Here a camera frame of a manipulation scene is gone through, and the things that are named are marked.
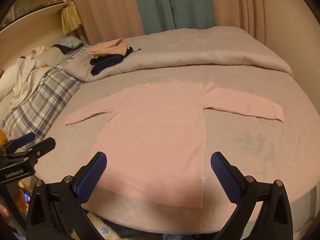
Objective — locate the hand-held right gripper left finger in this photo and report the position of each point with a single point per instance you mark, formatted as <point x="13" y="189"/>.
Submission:
<point x="91" y="180"/>

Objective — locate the pink curtain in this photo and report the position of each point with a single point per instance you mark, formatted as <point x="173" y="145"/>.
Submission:
<point x="262" y="12"/>
<point x="105" y="7"/>

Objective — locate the pink striped sweater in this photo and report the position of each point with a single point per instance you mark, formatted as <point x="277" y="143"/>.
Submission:
<point x="155" y="135"/>

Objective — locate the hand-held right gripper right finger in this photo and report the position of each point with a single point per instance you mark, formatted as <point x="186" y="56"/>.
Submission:
<point x="225" y="180"/>

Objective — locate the yellow tassel fringe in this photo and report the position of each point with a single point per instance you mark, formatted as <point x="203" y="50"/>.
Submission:
<point x="70" y="17"/>

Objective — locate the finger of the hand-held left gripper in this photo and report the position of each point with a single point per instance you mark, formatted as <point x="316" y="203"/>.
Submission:
<point x="23" y="139"/>
<point x="42" y="146"/>

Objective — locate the plaid blue white blanket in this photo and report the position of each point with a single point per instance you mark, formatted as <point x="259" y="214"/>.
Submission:
<point x="47" y="97"/>

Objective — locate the folded navy garment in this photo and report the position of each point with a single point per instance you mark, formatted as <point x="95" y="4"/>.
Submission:
<point x="105" y="63"/>

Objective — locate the grey duvet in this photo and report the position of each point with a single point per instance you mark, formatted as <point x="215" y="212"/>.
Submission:
<point x="190" y="50"/>

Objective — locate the cream pillow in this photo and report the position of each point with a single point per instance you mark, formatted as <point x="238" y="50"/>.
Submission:
<point x="51" y="55"/>

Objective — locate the white crumpled cloth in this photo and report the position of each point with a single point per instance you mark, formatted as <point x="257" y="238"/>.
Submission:
<point x="23" y="77"/>

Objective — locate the white headboard shelf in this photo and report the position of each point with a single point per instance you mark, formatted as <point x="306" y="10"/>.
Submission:
<point x="30" y="22"/>

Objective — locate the teal curtain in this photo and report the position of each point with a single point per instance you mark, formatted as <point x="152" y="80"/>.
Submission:
<point x="172" y="3"/>

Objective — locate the folded peach garment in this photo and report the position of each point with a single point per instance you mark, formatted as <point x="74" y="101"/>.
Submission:
<point x="110" y="48"/>

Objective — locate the striped blue pillow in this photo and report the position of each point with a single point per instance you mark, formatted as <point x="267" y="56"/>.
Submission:
<point x="70" y="42"/>

